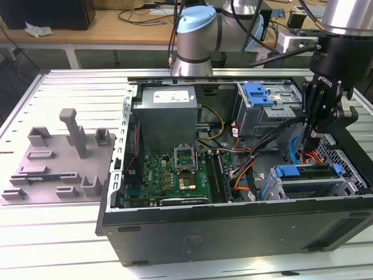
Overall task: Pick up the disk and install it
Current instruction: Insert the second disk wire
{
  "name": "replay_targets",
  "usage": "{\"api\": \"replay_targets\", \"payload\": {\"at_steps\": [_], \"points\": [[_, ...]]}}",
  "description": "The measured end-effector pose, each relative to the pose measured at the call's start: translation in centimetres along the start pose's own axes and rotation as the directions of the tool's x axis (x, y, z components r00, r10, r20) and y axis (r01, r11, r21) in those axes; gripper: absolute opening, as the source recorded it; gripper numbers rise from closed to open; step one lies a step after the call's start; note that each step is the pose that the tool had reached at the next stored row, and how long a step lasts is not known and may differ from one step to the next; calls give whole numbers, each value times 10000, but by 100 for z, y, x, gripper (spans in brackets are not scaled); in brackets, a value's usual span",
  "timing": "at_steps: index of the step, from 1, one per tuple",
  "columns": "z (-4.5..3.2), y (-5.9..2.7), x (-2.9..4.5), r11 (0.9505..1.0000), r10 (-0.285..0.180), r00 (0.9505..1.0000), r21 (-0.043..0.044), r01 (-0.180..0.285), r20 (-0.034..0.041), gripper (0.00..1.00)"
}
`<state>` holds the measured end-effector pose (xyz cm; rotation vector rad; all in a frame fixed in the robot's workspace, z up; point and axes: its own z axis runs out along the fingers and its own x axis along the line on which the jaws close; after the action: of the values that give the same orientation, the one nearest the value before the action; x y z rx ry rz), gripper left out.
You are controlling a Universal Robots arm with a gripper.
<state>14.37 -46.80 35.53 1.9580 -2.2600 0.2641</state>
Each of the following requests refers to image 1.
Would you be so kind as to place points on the small black box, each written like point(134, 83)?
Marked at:
point(295, 20)

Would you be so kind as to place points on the grey parts rack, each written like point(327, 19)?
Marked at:
point(58, 169)

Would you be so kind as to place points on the dark RAM stick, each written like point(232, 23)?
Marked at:
point(224, 178)

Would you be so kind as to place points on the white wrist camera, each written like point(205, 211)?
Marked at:
point(287, 41)

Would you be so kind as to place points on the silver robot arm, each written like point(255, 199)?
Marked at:
point(204, 38)

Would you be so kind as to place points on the black PC case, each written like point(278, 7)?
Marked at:
point(233, 239)

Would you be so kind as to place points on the wooden desk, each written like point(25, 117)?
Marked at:
point(102, 29)

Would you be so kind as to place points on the black computer box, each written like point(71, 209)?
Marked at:
point(43, 14)

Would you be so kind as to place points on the metal disk bay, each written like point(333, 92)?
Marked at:
point(309, 183)

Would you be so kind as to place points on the white crumpled plastic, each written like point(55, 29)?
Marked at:
point(38, 30)

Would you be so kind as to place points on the grey power supply unit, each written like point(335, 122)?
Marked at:
point(163, 119)

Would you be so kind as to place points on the green motherboard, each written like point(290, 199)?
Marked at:
point(157, 175)

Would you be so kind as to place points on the metal drive cage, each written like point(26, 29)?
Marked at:
point(262, 122)

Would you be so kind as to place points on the black graphics card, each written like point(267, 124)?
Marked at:
point(183, 201)

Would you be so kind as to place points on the CPU socket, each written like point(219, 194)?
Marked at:
point(187, 183)

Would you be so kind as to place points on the blue plastic latch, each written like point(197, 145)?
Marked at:
point(258, 94)

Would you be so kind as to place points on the hard disk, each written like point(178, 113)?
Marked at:
point(288, 171)

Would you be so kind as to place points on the black RAM slot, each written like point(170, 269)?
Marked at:
point(212, 178)

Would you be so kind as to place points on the black table clip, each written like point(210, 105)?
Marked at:
point(290, 273)

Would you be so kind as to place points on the blue RAM stick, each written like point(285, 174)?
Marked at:
point(43, 177)

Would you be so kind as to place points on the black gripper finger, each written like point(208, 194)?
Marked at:
point(311, 99)
point(338, 116)

